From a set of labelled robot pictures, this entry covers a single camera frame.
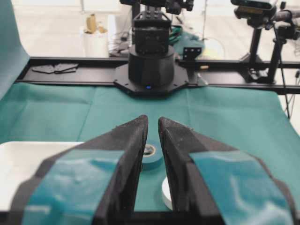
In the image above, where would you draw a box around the black camera tripod stand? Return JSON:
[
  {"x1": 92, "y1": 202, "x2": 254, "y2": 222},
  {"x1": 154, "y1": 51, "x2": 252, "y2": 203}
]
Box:
[{"x1": 231, "y1": 0, "x2": 300, "y2": 84}]

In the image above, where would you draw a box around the green tape roll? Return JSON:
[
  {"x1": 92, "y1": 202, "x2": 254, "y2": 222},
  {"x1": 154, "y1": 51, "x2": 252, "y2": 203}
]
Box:
[{"x1": 142, "y1": 140, "x2": 164, "y2": 171}]

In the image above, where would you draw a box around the white plastic case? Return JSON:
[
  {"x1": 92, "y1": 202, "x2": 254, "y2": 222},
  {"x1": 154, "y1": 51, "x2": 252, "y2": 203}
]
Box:
[{"x1": 0, "y1": 141, "x2": 81, "y2": 211}]

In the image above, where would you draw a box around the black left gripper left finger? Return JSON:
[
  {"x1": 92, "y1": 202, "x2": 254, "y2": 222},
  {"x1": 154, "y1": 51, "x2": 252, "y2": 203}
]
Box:
[{"x1": 9, "y1": 115, "x2": 148, "y2": 225}]

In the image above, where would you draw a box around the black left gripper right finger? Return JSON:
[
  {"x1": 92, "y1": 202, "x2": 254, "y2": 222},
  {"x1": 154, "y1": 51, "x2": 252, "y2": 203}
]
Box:
[{"x1": 158, "y1": 117, "x2": 300, "y2": 225}]

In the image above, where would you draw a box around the black aluminium rail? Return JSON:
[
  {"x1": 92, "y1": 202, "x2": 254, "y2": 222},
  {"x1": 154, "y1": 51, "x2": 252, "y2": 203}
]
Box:
[{"x1": 16, "y1": 57, "x2": 300, "y2": 96}]

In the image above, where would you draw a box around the white bin with bags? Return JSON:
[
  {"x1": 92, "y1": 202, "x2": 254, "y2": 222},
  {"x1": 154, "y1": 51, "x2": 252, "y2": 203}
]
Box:
[{"x1": 82, "y1": 14, "x2": 109, "y2": 58}]

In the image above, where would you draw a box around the white tape roll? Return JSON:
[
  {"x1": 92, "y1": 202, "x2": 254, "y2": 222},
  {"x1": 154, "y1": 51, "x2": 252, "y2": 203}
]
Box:
[{"x1": 161, "y1": 177, "x2": 173, "y2": 210}]

